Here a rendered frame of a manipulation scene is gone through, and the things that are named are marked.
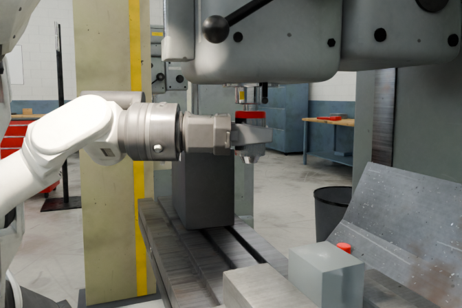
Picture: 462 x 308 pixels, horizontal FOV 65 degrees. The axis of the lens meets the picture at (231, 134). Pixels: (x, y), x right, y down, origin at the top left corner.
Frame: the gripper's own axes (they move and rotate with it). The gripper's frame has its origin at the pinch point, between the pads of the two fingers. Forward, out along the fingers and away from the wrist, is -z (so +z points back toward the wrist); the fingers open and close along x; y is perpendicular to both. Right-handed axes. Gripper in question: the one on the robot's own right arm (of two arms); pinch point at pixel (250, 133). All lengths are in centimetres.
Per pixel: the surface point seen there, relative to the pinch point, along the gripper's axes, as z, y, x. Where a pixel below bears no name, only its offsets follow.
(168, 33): 11.6, -13.7, -5.8
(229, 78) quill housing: 3.5, -7.8, -10.0
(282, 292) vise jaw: -2.0, 14.4, -19.8
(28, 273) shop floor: 144, 125, 200
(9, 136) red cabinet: 260, 46, 386
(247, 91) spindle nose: 0.7, -6.3, -2.3
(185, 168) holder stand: 12.4, 10.9, 26.3
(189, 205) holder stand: 11.6, 19.7, 26.4
